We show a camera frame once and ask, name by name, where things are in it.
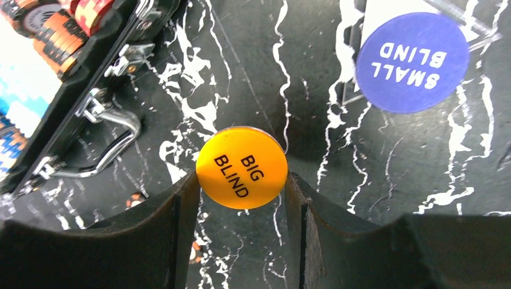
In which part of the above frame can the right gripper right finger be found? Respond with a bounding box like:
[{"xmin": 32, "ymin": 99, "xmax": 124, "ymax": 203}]
[{"xmin": 285, "ymin": 173, "xmax": 510, "ymax": 288}]

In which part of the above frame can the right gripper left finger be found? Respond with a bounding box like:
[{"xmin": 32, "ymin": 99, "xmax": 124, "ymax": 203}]
[{"xmin": 1, "ymin": 173, "xmax": 200, "ymax": 288}]

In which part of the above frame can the yellow dealer button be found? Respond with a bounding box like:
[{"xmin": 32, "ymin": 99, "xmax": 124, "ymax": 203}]
[{"xmin": 195, "ymin": 126, "xmax": 289, "ymax": 210}]

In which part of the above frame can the blue blind button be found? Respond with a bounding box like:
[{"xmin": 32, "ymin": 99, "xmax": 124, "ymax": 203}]
[{"xmin": 356, "ymin": 12, "xmax": 469, "ymax": 114}]

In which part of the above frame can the blue playing card deck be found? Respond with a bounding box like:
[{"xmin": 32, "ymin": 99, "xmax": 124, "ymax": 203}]
[{"xmin": 1, "ymin": 17, "xmax": 61, "ymax": 138}]

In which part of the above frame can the white poker chip lower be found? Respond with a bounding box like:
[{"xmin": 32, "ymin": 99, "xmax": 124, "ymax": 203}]
[{"xmin": 189, "ymin": 241, "xmax": 204, "ymax": 264}]

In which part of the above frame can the blue grey chip row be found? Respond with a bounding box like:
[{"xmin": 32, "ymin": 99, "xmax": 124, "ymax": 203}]
[{"xmin": 1, "ymin": 114, "xmax": 28, "ymax": 181}]

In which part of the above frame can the black poker chip case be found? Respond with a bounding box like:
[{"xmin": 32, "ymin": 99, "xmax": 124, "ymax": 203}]
[{"xmin": 1, "ymin": 1, "xmax": 180, "ymax": 197}]

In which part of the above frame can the brown chip row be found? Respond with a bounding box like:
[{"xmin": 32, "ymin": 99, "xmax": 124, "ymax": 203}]
[{"xmin": 33, "ymin": 9, "xmax": 89, "ymax": 81}]

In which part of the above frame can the purple green chip row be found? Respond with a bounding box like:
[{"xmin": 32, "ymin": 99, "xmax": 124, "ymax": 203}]
[{"xmin": 58, "ymin": 0, "xmax": 115, "ymax": 36}]

